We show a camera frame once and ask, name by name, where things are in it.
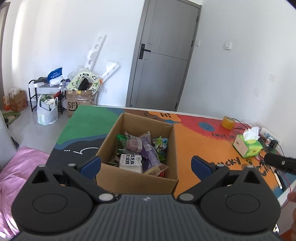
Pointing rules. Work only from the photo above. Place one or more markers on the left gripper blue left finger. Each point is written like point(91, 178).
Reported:
point(90, 167)

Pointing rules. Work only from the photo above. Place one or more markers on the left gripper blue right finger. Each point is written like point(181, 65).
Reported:
point(201, 168)

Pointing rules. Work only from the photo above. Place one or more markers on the brown cardboard box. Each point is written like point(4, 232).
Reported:
point(116, 180)

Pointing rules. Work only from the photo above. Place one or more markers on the brown nut snack packet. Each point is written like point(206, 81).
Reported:
point(135, 144)

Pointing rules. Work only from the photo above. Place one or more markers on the bright green snack packet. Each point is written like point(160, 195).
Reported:
point(160, 145)

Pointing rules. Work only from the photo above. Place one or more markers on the purple long bread packet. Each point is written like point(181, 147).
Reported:
point(151, 164)

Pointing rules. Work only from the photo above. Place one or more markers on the red snack packet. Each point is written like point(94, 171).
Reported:
point(162, 174)

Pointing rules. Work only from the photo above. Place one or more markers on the person right hand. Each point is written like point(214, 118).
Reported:
point(292, 198)

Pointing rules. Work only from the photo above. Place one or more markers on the black power adapter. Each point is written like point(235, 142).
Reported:
point(272, 144)

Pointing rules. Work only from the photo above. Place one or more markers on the colourful cartoon table mat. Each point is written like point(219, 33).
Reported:
point(92, 130)

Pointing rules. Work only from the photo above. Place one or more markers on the white power strip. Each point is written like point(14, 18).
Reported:
point(267, 134)

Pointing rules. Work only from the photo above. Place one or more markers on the green tissue box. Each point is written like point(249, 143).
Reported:
point(247, 144)

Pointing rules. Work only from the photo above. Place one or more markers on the yellow tape roll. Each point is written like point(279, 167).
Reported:
point(228, 123)

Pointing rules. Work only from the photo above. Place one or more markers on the pink blanket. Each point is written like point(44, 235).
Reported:
point(13, 177)

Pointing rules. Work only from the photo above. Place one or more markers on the SF cardboard box floor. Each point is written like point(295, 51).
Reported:
point(75, 98)

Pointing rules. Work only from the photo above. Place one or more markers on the white shopping bag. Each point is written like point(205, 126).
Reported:
point(47, 109)

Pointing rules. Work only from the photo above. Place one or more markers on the green floor mat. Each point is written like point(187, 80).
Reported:
point(10, 117)

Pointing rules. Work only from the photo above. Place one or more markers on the black metal shoe rack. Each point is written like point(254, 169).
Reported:
point(37, 88)

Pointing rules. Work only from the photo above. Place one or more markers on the orange printed cardboard box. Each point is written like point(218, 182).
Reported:
point(15, 100)

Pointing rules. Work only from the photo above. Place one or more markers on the blue plastic bag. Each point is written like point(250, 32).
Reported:
point(54, 74)

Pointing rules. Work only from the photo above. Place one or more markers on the white foam board short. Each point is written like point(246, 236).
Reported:
point(111, 67)

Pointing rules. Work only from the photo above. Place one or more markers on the white foam board tall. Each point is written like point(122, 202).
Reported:
point(93, 53)

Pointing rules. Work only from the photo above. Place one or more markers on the grey door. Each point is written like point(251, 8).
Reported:
point(168, 29)

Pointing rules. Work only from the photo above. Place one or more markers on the white handled knife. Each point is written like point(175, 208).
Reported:
point(279, 180)

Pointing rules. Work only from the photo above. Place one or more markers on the white wall switch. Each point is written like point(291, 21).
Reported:
point(228, 45)

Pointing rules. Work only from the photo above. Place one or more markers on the black door handle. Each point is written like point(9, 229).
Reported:
point(142, 50)

